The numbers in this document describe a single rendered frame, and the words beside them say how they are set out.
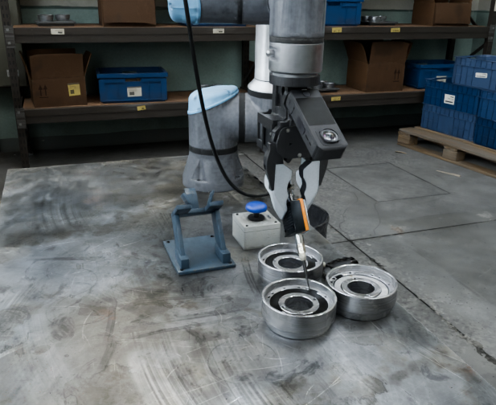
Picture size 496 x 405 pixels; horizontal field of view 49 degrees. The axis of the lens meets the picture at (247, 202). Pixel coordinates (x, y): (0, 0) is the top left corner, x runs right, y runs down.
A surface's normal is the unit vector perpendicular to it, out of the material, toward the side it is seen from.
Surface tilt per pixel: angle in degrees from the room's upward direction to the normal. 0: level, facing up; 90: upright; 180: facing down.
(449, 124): 90
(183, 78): 90
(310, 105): 32
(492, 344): 0
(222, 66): 90
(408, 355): 0
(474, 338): 0
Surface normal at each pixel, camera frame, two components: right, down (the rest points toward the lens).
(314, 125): 0.21, -0.61
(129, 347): 0.02, -0.93
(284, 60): -0.49, 0.31
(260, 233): 0.33, 0.34
